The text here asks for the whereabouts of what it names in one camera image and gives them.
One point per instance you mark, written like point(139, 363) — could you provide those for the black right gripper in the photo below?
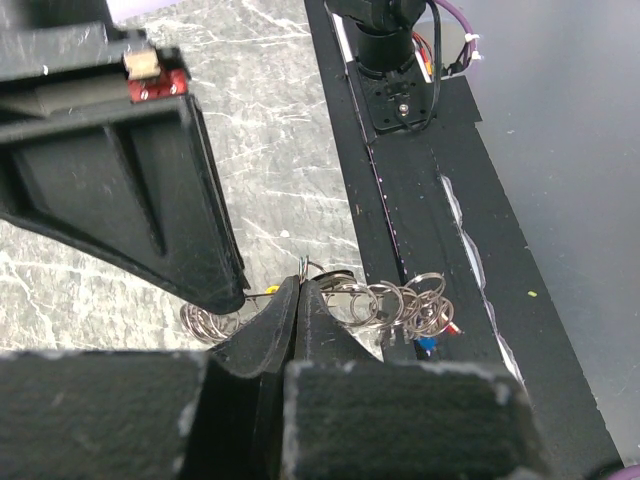
point(132, 182)

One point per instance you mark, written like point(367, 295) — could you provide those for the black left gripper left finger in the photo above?
point(209, 414)

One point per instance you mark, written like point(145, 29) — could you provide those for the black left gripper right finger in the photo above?
point(360, 418)

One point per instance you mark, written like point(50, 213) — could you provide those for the silver key yellow tag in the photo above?
point(264, 297)

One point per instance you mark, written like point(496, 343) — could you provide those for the blue key tag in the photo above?
point(429, 344)

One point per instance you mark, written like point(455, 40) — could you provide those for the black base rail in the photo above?
point(432, 200)

